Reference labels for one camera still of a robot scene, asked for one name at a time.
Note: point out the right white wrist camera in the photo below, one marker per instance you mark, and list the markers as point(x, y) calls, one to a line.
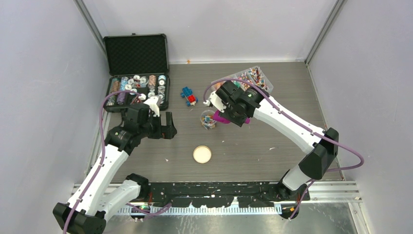
point(214, 101)

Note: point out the magenta plastic scoop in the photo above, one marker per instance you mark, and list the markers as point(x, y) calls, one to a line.
point(222, 118)

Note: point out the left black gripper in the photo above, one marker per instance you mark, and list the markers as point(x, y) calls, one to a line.
point(166, 132)

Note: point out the black poker chip case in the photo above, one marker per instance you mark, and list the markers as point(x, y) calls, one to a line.
point(144, 56)

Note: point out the clear plastic jar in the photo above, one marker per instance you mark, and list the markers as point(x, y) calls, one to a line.
point(207, 119)

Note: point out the gold jar lid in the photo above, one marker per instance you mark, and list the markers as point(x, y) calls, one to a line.
point(202, 154)

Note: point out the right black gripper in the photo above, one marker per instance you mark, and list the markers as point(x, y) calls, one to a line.
point(238, 121)

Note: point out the clear compartment candy box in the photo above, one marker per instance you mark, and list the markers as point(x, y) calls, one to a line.
point(252, 75)

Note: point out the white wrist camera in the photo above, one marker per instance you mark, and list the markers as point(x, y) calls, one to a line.
point(153, 102)
point(214, 101)

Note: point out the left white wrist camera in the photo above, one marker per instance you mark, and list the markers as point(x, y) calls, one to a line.
point(153, 102)

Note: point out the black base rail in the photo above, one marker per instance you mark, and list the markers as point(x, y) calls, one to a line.
point(219, 194)

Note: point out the blue red brick toy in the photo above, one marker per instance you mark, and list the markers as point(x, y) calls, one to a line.
point(187, 94)

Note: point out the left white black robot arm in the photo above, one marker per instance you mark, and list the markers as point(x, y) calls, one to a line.
point(89, 209)

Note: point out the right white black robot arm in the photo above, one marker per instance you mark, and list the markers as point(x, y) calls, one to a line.
point(237, 106)

